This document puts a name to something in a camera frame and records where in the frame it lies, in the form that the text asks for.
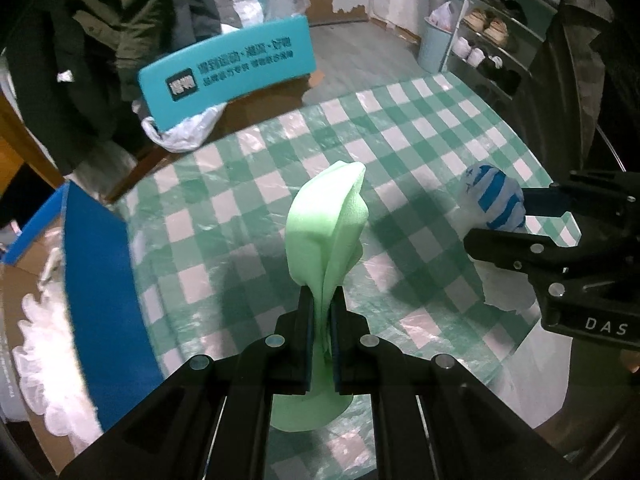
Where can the wooden wardrobe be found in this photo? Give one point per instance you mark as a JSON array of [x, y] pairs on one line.
[[20, 130]]

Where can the white plastic bag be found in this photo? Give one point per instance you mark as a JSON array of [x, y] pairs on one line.
[[185, 132]]

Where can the green foam sheet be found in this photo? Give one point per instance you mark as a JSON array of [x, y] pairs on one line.
[[325, 220]]

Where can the teal box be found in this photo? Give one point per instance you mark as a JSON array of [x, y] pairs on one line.
[[225, 75]]

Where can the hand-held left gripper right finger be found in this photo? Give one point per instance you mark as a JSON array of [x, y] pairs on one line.
[[340, 340]]

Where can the shoe rack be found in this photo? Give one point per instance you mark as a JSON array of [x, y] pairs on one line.
[[530, 30]]

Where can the green checkered tablecloth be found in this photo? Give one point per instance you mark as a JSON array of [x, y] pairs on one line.
[[400, 135]]

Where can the black jacket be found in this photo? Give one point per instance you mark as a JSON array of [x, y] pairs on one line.
[[55, 110]]

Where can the blue striped white sock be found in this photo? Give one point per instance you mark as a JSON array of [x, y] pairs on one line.
[[492, 195]]

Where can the white clothing tag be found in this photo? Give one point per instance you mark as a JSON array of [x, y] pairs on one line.
[[65, 77]]

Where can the dark hanging cloth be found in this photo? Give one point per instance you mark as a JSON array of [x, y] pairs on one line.
[[585, 70]]

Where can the light blue trash can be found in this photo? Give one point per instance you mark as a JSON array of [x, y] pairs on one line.
[[434, 50]]

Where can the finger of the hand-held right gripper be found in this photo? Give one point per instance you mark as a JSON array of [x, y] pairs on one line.
[[542, 201], [505, 246]]

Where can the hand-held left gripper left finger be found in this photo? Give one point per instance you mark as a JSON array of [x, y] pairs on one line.
[[306, 340]]

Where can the olive jacket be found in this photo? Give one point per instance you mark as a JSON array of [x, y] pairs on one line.
[[120, 20]]

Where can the grey-blue jacket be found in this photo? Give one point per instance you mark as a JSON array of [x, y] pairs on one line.
[[197, 0]]

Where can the blue cardboard box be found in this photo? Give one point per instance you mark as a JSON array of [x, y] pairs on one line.
[[100, 285]]

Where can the group of shoes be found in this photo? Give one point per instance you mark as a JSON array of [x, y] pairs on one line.
[[487, 27]]

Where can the white trash bag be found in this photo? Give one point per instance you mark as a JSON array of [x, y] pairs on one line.
[[442, 15]]

